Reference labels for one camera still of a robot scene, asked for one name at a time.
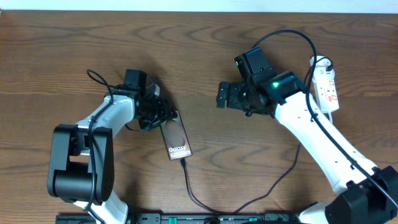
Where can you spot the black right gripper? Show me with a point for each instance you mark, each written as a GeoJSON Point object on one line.
{"type": "Point", "coordinates": [232, 101]}

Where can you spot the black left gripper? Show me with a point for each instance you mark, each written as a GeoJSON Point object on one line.
{"type": "Point", "coordinates": [165, 114]}

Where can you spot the Galaxy S25 Ultra smartphone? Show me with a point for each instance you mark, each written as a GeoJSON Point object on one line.
{"type": "Point", "coordinates": [175, 138]}

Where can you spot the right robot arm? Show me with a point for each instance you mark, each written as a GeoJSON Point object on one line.
{"type": "Point", "coordinates": [364, 192]}

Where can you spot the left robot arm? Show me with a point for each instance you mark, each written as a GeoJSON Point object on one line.
{"type": "Point", "coordinates": [81, 167]}

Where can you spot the white power strip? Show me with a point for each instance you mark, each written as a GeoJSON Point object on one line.
{"type": "Point", "coordinates": [324, 84]}

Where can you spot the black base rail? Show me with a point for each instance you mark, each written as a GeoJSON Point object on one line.
{"type": "Point", "coordinates": [155, 218]}

